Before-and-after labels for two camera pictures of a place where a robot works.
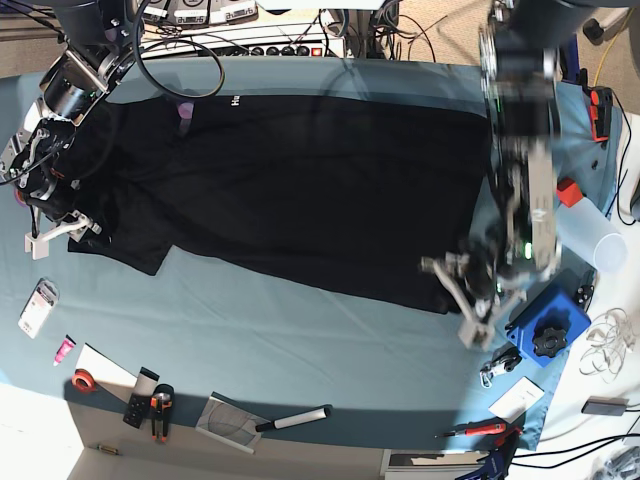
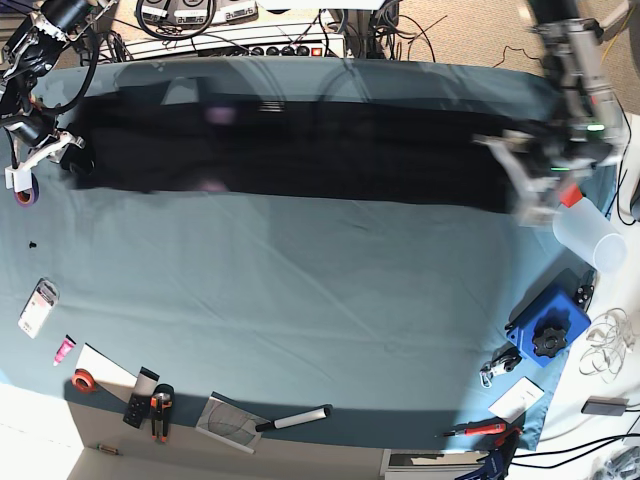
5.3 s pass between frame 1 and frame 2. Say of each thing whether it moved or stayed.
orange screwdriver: stayed
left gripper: moved
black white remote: stayed
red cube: stayed
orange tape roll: stayed
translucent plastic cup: stayed
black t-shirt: moved
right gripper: moved
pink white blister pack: stayed
